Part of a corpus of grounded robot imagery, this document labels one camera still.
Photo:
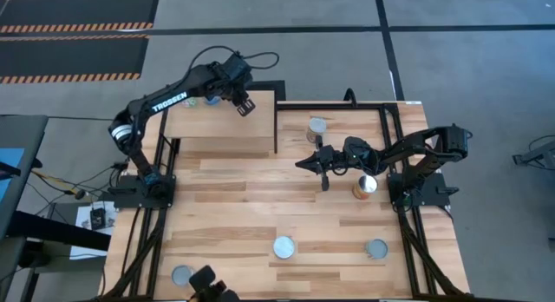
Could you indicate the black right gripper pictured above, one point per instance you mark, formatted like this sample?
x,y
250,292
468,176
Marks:
x,y
334,159

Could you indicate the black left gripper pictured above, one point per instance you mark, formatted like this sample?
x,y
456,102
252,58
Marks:
x,y
236,91

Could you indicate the tall blue peach can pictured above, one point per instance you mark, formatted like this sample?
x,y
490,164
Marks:
x,y
212,101

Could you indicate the short pink and teal can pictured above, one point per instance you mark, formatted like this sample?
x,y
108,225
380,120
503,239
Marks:
x,y
317,125

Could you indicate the short mandarin orange can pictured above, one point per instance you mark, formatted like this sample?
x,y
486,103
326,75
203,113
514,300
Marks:
x,y
376,248

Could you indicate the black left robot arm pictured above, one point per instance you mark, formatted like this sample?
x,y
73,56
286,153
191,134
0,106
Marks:
x,y
169,101

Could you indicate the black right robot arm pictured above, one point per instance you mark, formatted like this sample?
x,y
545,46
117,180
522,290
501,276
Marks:
x,y
416,146

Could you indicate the black hazard-striped floor mat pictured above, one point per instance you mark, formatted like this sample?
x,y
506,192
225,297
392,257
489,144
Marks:
x,y
78,9
69,54

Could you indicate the small black box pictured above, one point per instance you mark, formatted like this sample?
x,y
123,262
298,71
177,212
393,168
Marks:
x,y
98,218

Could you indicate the white paper sheet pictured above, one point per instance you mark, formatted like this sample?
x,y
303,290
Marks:
x,y
84,217

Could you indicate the grey desk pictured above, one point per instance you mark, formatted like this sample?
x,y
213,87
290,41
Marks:
x,y
26,133

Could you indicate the black desk leg bar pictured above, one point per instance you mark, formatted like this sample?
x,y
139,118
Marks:
x,y
56,230

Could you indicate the blue sheet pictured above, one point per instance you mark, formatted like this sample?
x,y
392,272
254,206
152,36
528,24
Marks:
x,y
11,189

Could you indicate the wooden shelf black frame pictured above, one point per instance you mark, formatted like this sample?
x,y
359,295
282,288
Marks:
x,y
217,124

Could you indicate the black aluminium table frame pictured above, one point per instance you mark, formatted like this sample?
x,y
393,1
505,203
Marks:
x,y
329,105

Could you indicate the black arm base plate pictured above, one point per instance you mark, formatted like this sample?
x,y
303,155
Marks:
x,y
433,193
130,198

